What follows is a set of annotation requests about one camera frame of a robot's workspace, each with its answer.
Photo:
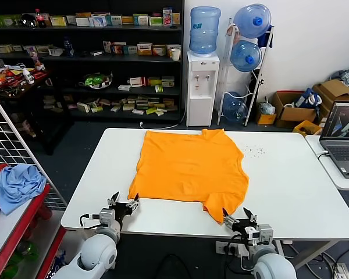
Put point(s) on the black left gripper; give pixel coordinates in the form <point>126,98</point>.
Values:
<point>122,210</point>

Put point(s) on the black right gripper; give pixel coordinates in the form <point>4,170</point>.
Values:
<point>245,231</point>

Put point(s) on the orange t-shirt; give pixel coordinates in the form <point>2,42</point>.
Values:
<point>186,168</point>

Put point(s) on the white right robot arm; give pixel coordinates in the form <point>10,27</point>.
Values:
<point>273,266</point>

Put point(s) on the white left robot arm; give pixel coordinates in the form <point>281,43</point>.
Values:
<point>96,253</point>

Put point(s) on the large white table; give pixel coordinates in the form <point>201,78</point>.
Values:
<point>279,189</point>

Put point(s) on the small white side table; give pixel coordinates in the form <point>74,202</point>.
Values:
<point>333,178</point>

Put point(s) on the small yellow box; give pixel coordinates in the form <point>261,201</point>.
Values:
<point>266,119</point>

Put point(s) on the light blue cloth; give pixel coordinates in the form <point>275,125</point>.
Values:
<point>19,186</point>

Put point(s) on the green plastic bottle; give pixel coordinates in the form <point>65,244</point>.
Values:
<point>24,250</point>

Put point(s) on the dark side table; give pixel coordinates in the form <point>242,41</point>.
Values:
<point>55,116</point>

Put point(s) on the white floor power strip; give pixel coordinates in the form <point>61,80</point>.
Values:
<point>341,270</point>

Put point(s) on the yellow plastic crate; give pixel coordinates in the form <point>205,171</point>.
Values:
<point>306,128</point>

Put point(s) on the grey plastic bag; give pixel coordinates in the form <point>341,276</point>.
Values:
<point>267,107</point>

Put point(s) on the open cardboard box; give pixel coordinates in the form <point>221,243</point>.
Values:
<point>291,114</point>

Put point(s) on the red and white cart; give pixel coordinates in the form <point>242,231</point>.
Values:
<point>11,241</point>

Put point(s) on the red white medicine box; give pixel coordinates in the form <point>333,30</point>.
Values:
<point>138,82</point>

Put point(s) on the green and white bowl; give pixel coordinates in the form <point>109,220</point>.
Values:
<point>96,80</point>

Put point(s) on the yellow green medicine box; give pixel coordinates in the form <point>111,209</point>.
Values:
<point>154,81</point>

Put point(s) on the grey laptop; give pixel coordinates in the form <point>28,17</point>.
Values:
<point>346,151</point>

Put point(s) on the pale green medicine box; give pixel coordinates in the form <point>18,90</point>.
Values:
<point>168,82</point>

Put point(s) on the white water dispenser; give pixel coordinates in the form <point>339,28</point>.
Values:
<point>202,96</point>

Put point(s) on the black shelving unit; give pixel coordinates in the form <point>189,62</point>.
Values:
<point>119,65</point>

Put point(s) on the blue shopping bag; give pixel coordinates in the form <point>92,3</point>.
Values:
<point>304,98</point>

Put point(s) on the white metal jug rack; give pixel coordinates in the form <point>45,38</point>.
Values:
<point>224,72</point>

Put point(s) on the orange white medicine box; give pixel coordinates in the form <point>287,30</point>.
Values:
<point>145,49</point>

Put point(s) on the white paper cup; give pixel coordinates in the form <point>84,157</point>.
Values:
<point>175,55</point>

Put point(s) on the white plastic bottle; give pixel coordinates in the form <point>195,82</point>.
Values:
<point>29,77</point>

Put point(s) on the large brown cardboard box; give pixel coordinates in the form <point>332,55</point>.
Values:
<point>334,88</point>

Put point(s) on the dark blue bottle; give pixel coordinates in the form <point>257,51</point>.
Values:
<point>68,46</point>

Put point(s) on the pink drink bottle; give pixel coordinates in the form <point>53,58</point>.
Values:
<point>36,59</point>

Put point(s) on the blue white carton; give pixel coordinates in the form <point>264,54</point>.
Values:
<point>97,21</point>

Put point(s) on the blue water jug with label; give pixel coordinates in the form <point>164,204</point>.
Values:
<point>205,32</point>

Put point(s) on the tall pink blue carton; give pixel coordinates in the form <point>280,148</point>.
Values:
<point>167,17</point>

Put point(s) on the cola bottle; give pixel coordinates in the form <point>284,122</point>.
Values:
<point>40,19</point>

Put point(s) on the black shiny helmet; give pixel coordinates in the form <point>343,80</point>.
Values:
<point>27,21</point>

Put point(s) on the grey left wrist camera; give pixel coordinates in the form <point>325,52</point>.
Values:
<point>106,216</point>

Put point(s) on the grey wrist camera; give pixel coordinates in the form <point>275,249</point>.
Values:
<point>106,216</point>
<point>266,232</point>

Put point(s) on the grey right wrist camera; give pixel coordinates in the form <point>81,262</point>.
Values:
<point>266,232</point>

